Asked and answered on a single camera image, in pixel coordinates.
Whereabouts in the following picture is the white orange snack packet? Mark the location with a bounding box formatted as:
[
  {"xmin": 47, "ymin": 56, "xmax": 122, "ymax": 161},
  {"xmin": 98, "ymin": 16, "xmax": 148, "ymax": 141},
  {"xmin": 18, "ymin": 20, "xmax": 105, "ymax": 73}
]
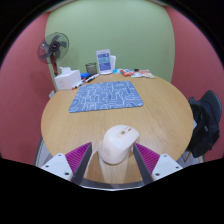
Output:
[{"xmin": 131, "ymin": 69, "xmax": 156, "ymax": 80}]

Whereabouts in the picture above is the red capped whiteboard marker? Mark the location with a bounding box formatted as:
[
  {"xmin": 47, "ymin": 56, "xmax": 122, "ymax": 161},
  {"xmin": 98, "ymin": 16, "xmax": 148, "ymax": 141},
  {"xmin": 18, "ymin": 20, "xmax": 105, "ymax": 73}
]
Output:
[{"xmin": 71, "ymin": 79, "xmax": 86, "ymax": 91}]

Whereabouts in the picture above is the white computer mouse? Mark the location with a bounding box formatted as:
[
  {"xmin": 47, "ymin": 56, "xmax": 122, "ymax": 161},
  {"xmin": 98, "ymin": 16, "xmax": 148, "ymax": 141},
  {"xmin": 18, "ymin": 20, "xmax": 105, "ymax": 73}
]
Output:
[{"xmin": 98, "ymin": 124, "xmax": 140, "ymax": 166}]

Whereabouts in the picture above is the red snack packet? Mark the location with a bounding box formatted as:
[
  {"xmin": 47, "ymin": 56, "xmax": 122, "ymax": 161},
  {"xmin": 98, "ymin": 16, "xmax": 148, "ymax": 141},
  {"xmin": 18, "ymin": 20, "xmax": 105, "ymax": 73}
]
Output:
[{"xmin": 120, "ymin": 68, "xmax": 135, "ymax": 77}]

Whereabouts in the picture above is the black capped whiteboard marker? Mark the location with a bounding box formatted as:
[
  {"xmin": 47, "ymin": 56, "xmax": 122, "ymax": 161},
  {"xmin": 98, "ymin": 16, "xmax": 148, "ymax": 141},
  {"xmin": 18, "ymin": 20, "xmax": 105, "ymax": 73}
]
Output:
[{"xmin": 83, "ymin": 73, "xmax": 101, "ymax": 84}]

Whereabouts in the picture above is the black standing fan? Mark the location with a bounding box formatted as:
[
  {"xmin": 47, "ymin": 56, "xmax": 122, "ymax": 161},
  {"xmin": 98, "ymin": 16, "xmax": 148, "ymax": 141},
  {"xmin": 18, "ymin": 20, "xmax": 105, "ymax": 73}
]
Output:
[{"xmin": 37, "ymin": 31, "xmax": 70, "ymax": 76}]

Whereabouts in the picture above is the blue patterned mouse pad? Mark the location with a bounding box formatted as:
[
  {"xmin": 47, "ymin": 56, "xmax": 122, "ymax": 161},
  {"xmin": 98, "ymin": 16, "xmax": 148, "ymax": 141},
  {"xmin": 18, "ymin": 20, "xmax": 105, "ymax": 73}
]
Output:
[{"xmin": 68, "ymin": 80, "xmax": 145, "ymax": 114}]

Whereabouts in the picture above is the white tissue box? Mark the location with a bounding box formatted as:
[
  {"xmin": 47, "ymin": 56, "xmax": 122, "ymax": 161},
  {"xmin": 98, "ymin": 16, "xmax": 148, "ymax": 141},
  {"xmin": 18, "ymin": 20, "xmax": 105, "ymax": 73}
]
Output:
[{"xmin": 54, "ymin": 66, "xmax": 82, "ymax": 91}]

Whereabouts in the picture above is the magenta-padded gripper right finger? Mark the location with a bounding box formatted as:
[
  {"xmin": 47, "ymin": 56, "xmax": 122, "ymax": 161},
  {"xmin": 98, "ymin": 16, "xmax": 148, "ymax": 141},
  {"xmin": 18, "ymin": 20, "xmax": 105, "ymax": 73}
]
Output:
[{"xmin": 132, "ymin": 142, "xmax": 184, "ymax": 186}]

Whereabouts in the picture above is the dark mesh pen cup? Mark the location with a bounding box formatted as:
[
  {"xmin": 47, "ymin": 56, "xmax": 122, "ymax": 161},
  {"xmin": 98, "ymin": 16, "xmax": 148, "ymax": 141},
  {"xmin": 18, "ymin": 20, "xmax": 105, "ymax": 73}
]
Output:
[{"xmin": 85, "ymin": 62, "xmax": 98, "ymax": 76}]

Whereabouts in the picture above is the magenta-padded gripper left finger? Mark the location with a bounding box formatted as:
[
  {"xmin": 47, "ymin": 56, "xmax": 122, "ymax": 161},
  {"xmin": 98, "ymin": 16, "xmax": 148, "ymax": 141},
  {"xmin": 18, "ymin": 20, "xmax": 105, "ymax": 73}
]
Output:
[{"xmin": 40, "ymin": 142, "xmax": 93, "ymax": 186}]

